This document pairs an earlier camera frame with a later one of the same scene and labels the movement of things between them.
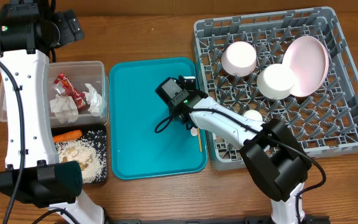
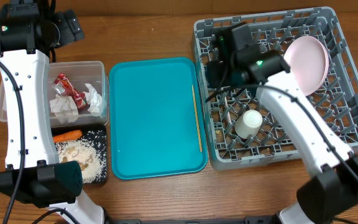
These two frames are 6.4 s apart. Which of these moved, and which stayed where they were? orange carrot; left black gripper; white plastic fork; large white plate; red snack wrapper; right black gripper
Moved: white plastic fork; right black gripper
Stayed: orange carrot; left black gripper; red snack wrapper; large white plate
